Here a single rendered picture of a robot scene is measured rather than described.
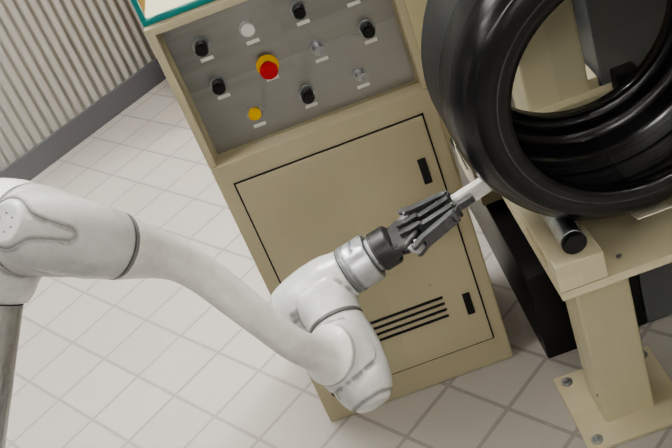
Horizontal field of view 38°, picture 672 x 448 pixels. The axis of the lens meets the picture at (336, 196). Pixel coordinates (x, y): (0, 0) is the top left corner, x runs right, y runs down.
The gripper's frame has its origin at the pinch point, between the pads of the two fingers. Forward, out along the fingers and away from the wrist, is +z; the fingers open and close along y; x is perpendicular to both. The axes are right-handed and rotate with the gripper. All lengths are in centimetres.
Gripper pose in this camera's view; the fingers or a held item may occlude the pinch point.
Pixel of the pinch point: (472, 192)
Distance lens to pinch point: 171.3
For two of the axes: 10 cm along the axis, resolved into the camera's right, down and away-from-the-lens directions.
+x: 5.4, 6.7, 5.1
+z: 8.2, -5.4, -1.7
